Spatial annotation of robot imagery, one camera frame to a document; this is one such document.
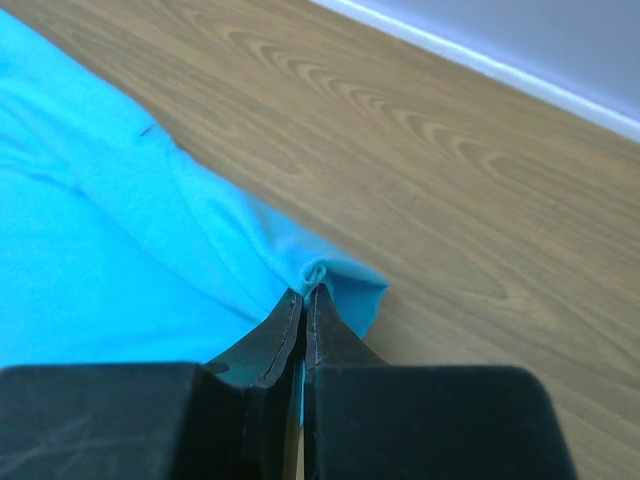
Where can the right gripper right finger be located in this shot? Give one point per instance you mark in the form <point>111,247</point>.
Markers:
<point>367,419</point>

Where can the turquoise t shirt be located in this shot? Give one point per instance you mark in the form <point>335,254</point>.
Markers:
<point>117,246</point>

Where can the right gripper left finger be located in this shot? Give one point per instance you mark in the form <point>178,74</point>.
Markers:
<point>234,417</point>

